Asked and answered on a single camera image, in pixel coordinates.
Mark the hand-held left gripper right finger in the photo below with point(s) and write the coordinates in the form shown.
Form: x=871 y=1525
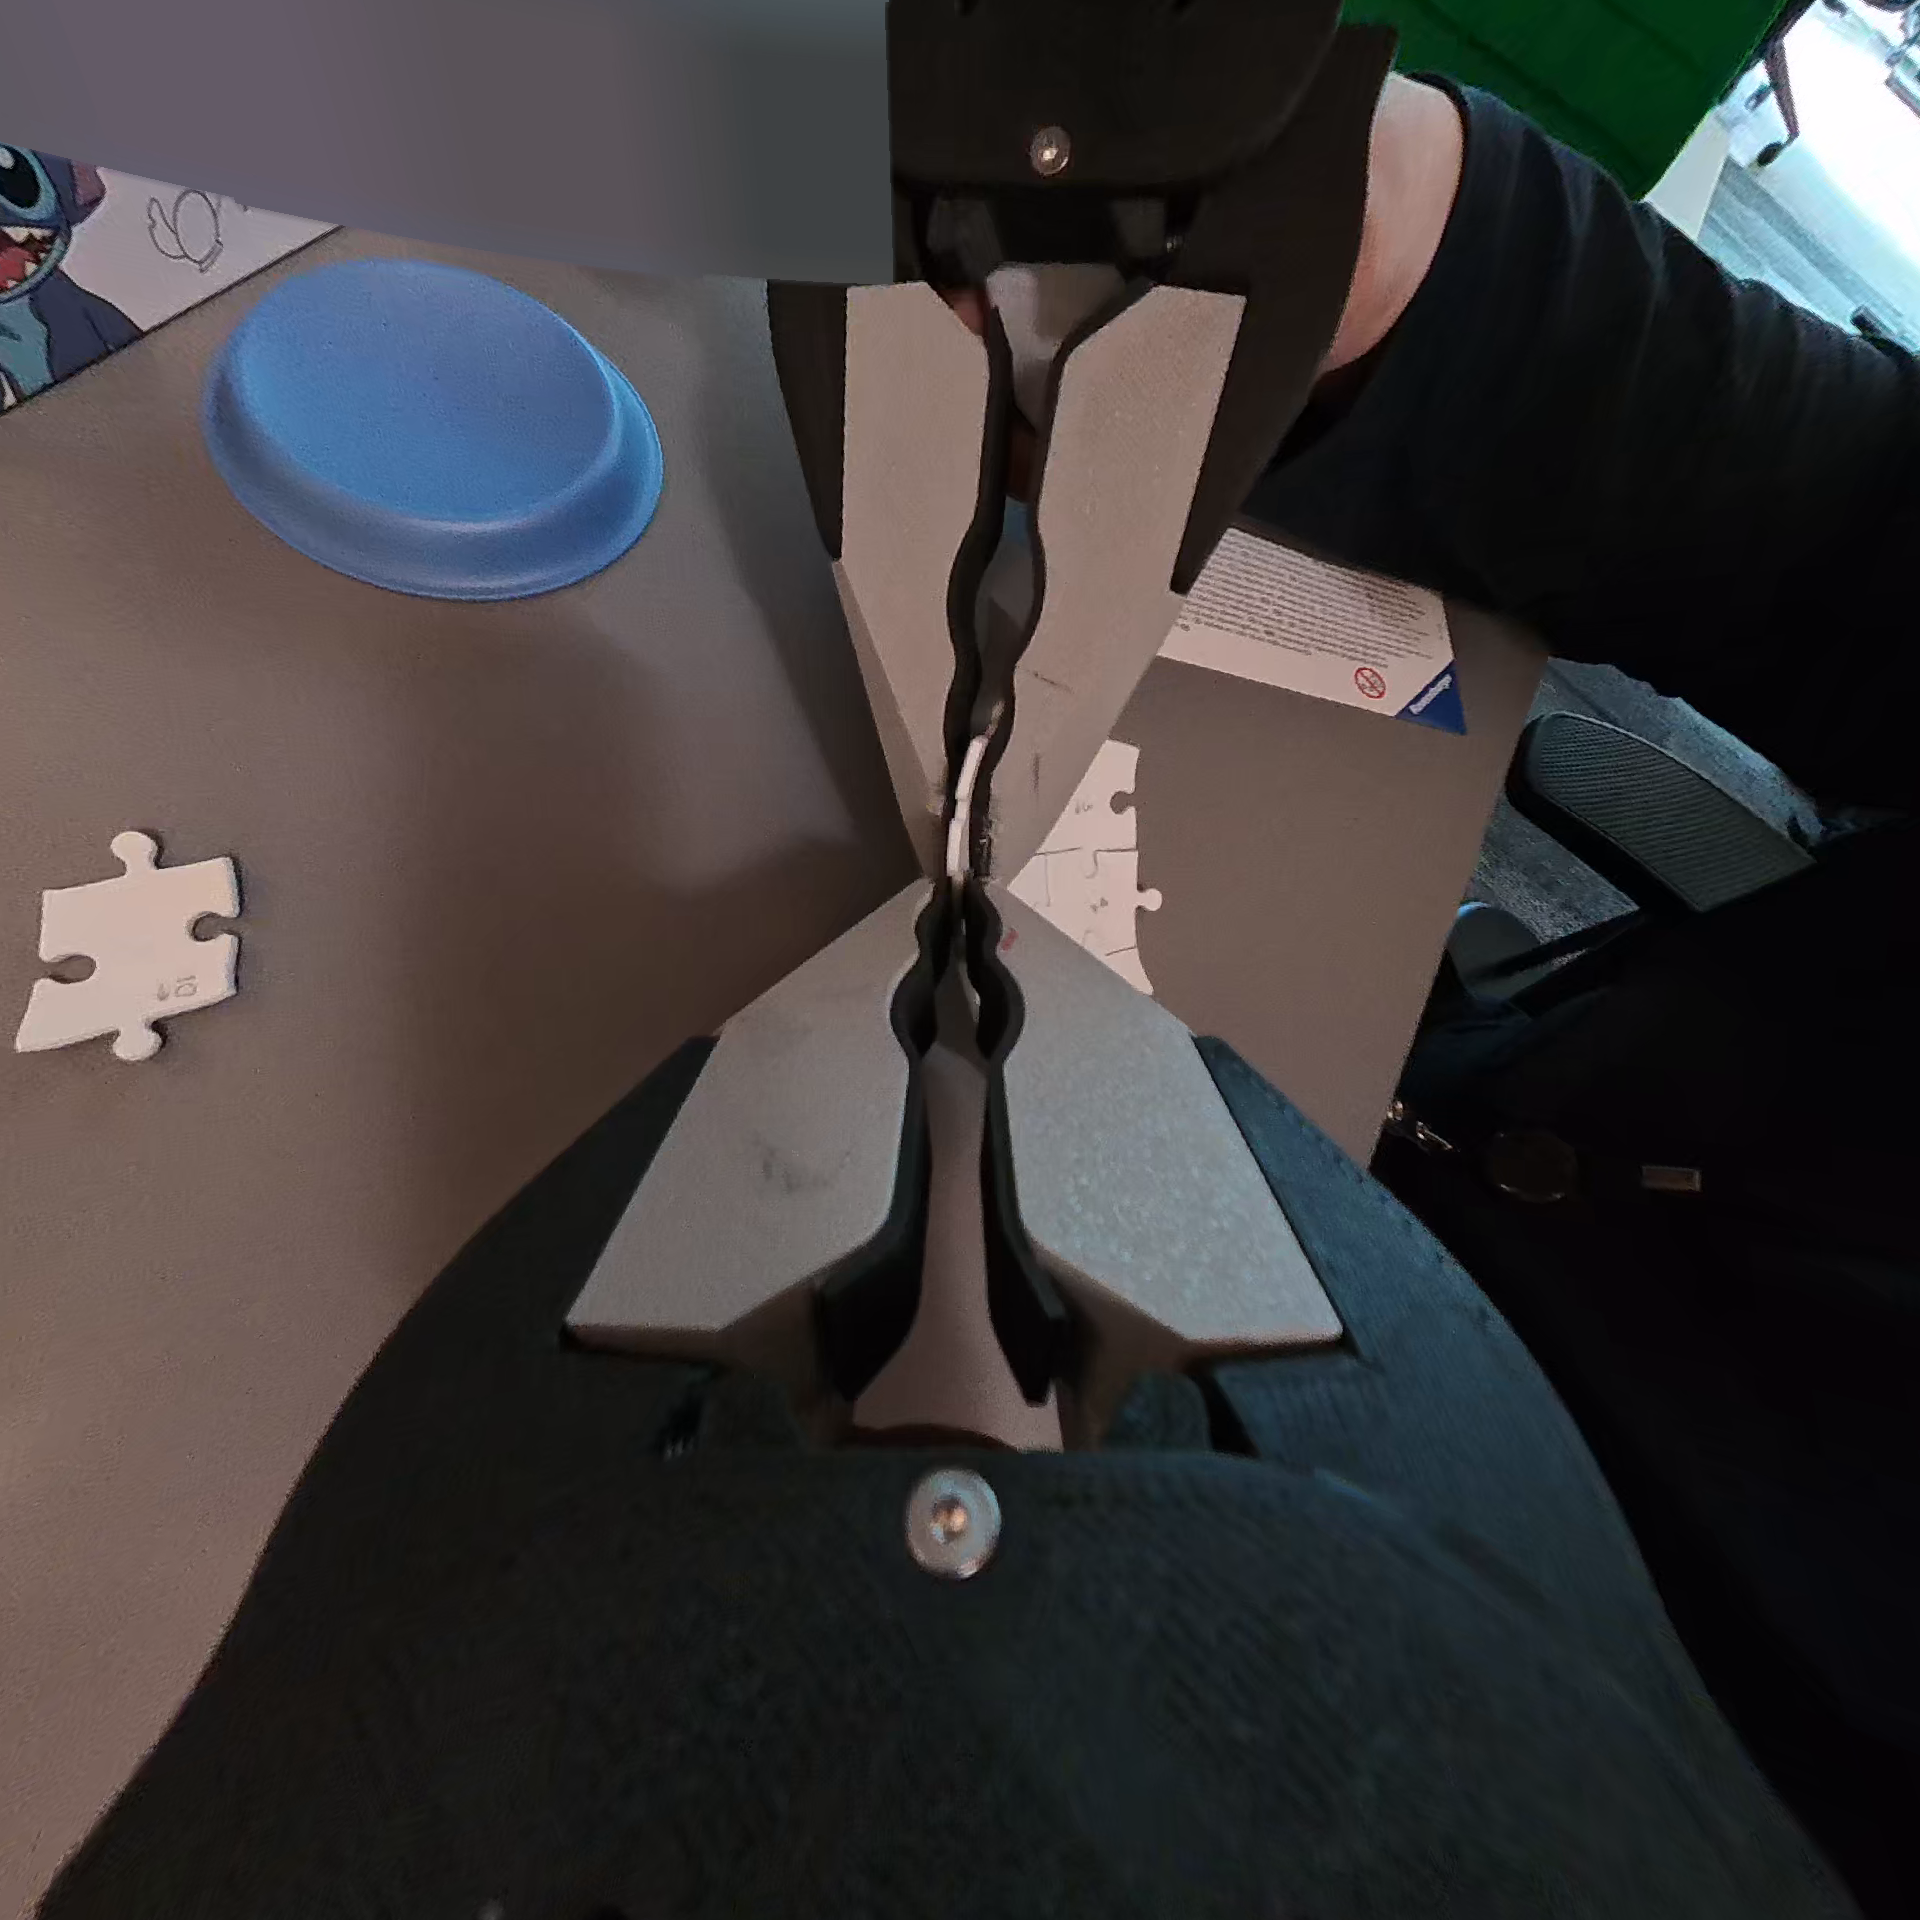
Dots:
x=1154 y=1185

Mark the white printed puzzle bag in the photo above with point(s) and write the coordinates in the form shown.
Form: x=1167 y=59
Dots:
x=1320 y=623

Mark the person's right forearm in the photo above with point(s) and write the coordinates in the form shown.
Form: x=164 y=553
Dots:
x=1650 y=421

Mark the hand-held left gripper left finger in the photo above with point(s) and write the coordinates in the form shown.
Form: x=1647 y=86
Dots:
x=749 y=1185

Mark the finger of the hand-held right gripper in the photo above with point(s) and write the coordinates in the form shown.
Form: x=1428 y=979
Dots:
x=907 y=450
x=1125 y=481

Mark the green plastic bin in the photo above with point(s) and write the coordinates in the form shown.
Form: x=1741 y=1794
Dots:
x=1575 y=77

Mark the dark cloth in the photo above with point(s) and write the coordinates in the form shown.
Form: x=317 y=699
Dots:
x=1724 y=1277

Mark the assembled white puzzle pieces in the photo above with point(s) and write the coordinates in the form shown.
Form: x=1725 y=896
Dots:
x=1101 y=855

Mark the cartoon print puzzle box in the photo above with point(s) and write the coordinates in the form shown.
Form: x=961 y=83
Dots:
x=90 y=283

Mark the blue round plastic stand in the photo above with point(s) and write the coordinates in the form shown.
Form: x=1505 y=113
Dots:
x=421 y=434

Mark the person's right hand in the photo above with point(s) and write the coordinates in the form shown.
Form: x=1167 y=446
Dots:
x=1402 y=195

